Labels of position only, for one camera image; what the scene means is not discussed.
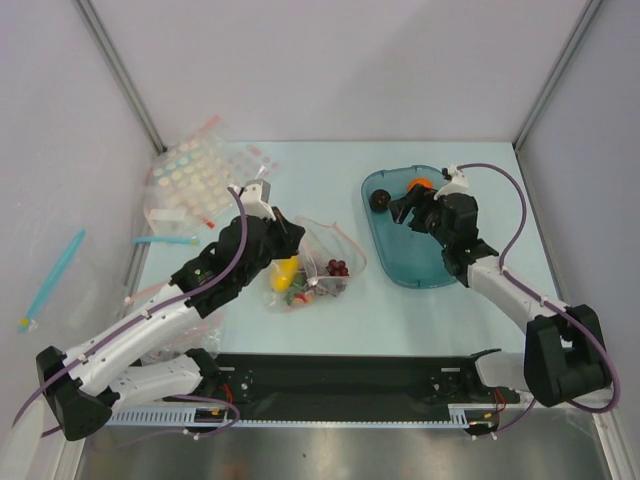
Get yellow mango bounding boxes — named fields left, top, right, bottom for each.
left=269, top=256, right=299, bottom=293

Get teal transparent plastic tray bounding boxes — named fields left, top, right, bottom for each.
left=361, top=165, right=456, bottom=289

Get clear zip bag red dots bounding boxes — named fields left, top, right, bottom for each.
left=263, top=216, right=367, bottom=313

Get red cherries with green leaves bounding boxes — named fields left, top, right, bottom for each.
left=283, top=272, right=317, bottom=307

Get purple grape bunch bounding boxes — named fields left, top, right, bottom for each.
left=320, top=259, right=349, bottom=296

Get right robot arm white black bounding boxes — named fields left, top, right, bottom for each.
left=388, top=185, right=613, bottom=407

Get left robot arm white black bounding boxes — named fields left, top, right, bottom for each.
left=36, top=209, right=305, bottom=441

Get zip bag blue zipper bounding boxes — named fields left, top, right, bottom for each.
left=131, top=221, right=201, bottom=247

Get zip bag red dots back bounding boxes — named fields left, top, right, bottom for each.
left=216, top=141, right=285, bottom=185

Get zip bag pastel dots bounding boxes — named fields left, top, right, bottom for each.
left=143, top=115, right=236, bottom=236

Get orange fruit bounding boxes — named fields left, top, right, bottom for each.
left=407, top=177, right=434, bottom=192

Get dark brown round fruit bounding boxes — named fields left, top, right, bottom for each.
left=368, top=189, right=391, bottom=213

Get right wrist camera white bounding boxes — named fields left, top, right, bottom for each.
left=434, top=164, right=469, bottom=200

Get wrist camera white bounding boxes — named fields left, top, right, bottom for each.
left=434, top=164, right=469, bottom=200
left=229, top=179, right=275, bottom=220

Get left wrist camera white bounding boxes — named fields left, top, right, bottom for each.
left=229, top=179, right=275, bottom=220

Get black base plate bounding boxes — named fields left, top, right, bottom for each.
left=195, top=354, right=519, bottom=413

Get white slotted cable duct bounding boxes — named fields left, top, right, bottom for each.
left=107, top=405, right=499, bottom=429

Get clear bag teal zipper wall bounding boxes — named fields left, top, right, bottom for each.
left=15, top=221, right=110, bottom=349

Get right aluminium frame post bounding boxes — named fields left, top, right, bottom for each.
left=513, top=0, right=609, bottom=151

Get aluminium frame post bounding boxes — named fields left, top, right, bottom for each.
left=513, top=0, right=609, bottom=151
left=72, top=0, right=167, bottom=155

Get left aluminium frame post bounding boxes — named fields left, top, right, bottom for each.
left=72, top=0, right=167, bottom=155

